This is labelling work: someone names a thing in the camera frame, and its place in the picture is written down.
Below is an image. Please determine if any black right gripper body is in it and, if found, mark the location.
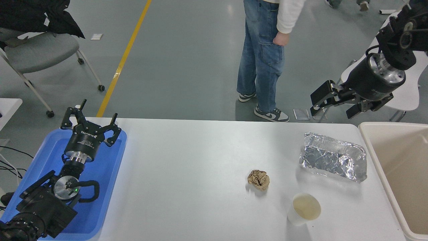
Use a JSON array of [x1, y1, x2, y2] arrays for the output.
[[344, 54, 402, 102]]

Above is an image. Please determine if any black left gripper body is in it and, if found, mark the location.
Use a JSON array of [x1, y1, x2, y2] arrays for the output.
[[64, 123, 105, 158]]

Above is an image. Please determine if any white paper cup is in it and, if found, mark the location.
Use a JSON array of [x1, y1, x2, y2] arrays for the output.
[[287, 192, 321, 226]]

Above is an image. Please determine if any person's hand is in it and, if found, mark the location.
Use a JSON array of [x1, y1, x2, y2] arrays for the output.
[[273, 32, 290, 47]]

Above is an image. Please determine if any blue plastic tray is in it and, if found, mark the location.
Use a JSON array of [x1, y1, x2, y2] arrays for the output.
[[0, 128, 127, 240]]

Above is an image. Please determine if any white plastic chair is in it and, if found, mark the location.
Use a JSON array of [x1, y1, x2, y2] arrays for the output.
[[318, 13, 428, 123]]

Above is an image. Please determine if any white side table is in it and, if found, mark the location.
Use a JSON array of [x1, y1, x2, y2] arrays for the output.
[[0, 98, 23, 131]]

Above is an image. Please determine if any crumpled foil tray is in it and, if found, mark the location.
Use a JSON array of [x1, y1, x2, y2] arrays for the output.
[[299, 132, 367, 183]]

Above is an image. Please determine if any grey wheeled chair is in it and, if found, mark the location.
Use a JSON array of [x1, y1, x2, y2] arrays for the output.
[[0, 27, 105, 118]]

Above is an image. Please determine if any large pale bin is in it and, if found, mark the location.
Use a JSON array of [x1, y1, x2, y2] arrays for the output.
[[358, 122, 428, 241]]

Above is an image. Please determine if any person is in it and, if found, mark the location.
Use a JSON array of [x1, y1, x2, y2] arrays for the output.
[[324, 0, 370, 12], [237, 0, 306, 123]]

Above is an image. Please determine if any black jacket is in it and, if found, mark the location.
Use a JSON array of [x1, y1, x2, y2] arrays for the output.
[[0, 0, 85, 39]]

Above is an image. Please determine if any crumpled tan paper ball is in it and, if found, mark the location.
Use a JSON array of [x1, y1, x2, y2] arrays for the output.
[[247, 169, 270, 191]]

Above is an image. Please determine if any black cable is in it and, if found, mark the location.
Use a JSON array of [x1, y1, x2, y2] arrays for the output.
[[0, 146, 34, 159]]

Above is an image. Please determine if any white cable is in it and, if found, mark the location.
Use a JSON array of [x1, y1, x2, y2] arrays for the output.
[[0, 152, 20, 186]]

